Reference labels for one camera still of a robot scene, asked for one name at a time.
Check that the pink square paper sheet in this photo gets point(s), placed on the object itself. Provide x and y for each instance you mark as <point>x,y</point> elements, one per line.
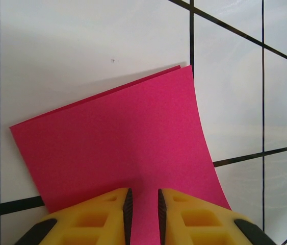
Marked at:
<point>120,132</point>

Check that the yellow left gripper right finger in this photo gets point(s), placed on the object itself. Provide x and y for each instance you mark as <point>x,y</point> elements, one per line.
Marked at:
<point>199,222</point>

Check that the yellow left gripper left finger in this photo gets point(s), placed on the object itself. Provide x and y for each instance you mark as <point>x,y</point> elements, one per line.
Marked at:
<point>87,222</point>

